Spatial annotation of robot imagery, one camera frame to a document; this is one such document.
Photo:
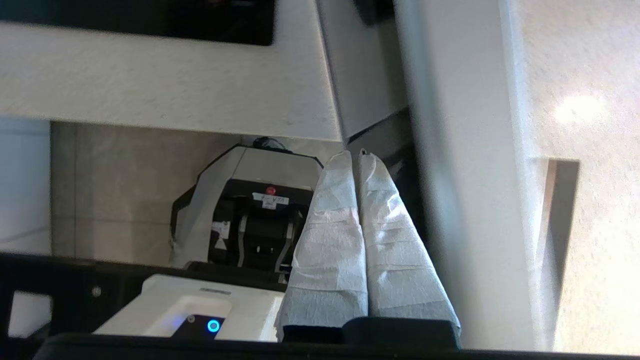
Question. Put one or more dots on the white robot panel blue light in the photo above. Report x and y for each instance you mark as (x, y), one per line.
(165, 305)

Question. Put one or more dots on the right gripper right finger wrapped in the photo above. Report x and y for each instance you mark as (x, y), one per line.
(400, 270)

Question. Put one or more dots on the right gripper left finger wrapped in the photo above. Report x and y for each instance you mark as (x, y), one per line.
(330, 260)

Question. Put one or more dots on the white black robot base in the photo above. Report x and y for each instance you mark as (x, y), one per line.
(250, 220)

